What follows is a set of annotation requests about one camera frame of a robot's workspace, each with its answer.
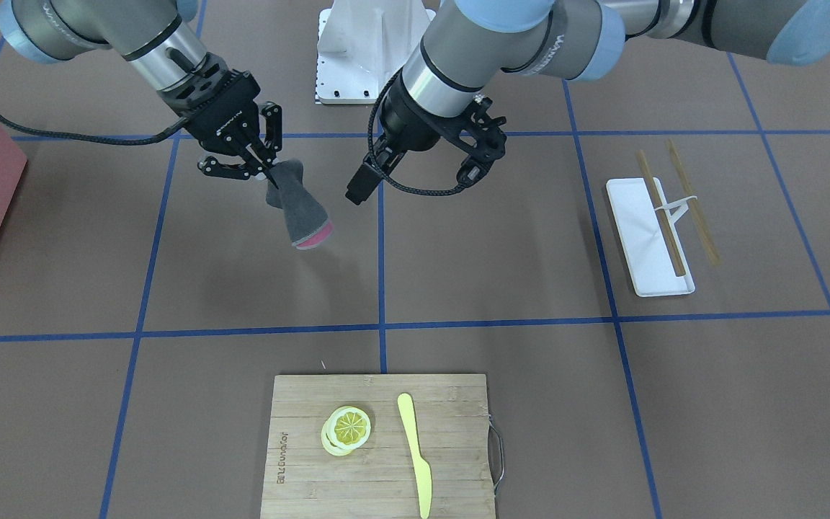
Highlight yellow plastic knife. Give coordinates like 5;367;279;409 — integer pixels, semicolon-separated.
396;392;434;518

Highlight grey and pink cloth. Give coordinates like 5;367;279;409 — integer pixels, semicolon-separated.
264;160;334;250

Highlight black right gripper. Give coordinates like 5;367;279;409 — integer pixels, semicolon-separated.
170;68;282;190

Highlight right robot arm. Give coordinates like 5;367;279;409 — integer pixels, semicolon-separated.
0;1;282;179

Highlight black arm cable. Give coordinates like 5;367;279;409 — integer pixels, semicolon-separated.
366;72;473;197
0;0;192;146

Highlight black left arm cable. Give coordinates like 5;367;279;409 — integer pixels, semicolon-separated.
366;72;473;197

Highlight white rectangular tray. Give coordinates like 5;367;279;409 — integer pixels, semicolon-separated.
606;177;696;298

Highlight wooden rack rod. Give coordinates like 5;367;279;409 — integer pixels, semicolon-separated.
666;138;722;267
635;150;686;278

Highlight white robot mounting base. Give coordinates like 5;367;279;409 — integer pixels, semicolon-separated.
314;1;436;105

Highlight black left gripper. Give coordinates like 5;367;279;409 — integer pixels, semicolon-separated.
345;79;467;205

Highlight yellow lemon slices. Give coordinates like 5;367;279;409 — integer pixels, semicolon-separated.
321;405;372;457

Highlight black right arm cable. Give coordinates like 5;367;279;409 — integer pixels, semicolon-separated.
0;0;192;146

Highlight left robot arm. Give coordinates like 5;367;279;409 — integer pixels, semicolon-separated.
345;1;830;204

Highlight bamboo cutting board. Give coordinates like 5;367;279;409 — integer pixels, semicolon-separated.
260;374;496;518

